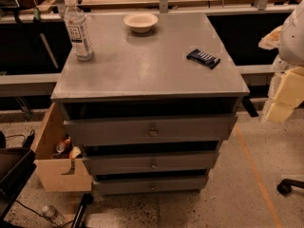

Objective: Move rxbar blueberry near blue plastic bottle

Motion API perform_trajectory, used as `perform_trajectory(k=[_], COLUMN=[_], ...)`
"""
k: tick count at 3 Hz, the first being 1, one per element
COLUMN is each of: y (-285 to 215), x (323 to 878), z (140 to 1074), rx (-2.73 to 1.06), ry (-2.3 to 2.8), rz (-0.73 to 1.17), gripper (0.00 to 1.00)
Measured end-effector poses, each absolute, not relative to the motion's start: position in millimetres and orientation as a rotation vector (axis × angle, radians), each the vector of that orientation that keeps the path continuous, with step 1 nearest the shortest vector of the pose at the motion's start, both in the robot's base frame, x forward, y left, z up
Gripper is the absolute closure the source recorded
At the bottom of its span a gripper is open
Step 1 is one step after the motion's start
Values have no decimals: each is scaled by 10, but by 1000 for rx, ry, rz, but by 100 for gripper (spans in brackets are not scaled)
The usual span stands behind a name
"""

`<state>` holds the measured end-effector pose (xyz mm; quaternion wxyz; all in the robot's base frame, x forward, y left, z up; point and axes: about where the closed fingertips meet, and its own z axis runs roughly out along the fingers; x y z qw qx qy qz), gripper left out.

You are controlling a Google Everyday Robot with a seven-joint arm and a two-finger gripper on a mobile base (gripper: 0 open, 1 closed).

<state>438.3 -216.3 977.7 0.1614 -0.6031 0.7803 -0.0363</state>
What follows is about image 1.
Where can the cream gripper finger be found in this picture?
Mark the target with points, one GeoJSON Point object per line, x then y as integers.
{"type": "Point", "coordinates": [286, 93]}
{"type": "Point", "coordinates": [271, 40]}

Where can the dark blue rxbar wrapper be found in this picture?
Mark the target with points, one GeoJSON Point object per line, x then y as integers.
{"type": "Point", "coordinates": [203, 58]}

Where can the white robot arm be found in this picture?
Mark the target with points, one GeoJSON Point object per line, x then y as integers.
{"type": "Point", "coordinates": [291, 43]}

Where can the clear plastic water bottle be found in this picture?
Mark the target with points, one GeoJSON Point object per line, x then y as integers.
{"type": "Point", "coordinates": [77, 29]}

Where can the bottle inside cardboard box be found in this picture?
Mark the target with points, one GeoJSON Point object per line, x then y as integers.
{"type": "Point", "coordinates": [63, 146]}

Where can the plastic bottle on floor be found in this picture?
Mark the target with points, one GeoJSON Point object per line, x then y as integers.
{"type": "Point", "coordinates": [53, 215]}

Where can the top grey drawer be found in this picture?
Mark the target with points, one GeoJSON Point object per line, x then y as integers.
{"type": "Point", "coordinates": [138, 130]}

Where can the grey drawer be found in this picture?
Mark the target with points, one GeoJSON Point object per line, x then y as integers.
{"type": "Point", "coordinates": [150, 162]}
{"type": "Point", "coordinates": [138, 130]}
{"type": "Point", "coordinates": [151, 185]}

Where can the black chair caster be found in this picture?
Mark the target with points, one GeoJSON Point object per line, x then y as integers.
{"type": "Point", "coordinates": [286, 186]}

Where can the middle grey drawer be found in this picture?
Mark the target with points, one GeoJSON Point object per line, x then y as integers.
{"type": "Point", "coordinates": [150, 162]}

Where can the white paper bowl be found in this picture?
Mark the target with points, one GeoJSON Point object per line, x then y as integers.
{"type": "Point", "coordinates": [141, 22]}

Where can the grey drawer cabinet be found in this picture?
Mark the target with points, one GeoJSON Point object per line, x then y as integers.
{"type": "Point", "coordinates": [148, 75]}

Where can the bottom grey drawer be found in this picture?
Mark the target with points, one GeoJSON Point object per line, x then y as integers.
{"type": "Point", "coordinates": [151, 185]}

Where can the black tripod leg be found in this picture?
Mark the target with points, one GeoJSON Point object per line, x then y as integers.
{"type": "Point", "coordinates": [86, 200]}

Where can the cardboard box on floor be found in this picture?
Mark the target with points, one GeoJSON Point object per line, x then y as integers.
{"type": "Point", "coordinates": [57, 175]}

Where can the black bin at left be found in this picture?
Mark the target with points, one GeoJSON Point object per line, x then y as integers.
{"type": "Point", "coordinates": [16, 166]}

